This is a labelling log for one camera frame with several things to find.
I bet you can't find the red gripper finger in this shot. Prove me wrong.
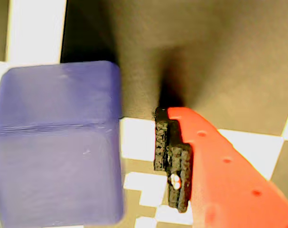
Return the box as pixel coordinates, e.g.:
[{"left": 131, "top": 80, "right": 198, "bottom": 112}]
[{"left": 153, "top": 106, "right": 288, "bottom": 228}]

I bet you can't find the blue cube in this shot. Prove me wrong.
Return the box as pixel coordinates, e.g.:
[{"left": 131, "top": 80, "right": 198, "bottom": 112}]
[{"left": 0, "top": 60, "right": 125, "bottom": 226}]

